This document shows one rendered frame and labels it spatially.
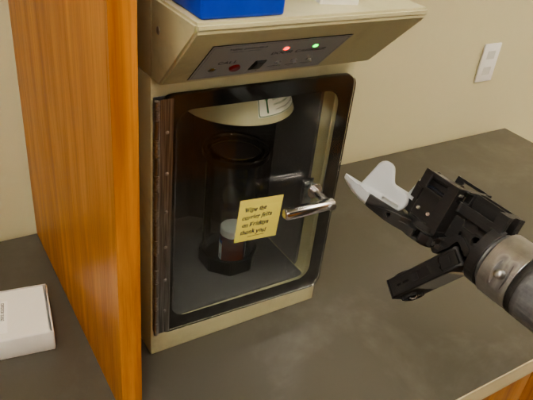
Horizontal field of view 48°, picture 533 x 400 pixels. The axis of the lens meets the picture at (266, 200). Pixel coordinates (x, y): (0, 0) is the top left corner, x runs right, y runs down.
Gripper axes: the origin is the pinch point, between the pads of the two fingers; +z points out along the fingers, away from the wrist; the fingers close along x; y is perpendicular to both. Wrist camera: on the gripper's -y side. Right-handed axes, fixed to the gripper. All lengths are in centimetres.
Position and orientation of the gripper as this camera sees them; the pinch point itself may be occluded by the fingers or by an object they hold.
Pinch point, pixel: (371, 188)
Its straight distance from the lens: 82.2
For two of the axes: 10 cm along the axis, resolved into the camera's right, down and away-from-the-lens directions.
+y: 4.0, -8.6, -3.2
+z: -5.2, -5.0, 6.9
